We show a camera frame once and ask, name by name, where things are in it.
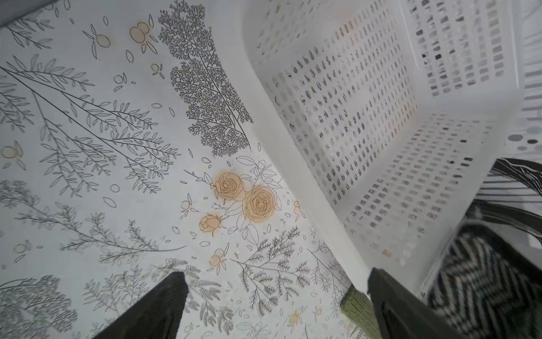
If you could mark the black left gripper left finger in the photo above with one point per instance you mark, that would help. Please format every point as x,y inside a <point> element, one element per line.
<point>156,315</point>

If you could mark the white plastic perforated basket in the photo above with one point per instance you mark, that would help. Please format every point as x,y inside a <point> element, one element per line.
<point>382,117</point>

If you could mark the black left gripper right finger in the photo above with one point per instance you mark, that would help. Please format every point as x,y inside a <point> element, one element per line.
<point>402,315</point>

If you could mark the green knit scarf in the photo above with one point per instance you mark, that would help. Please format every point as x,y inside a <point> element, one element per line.
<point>358,308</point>

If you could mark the black white patterned knit scarf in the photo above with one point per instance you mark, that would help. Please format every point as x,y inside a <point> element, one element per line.
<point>486,289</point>

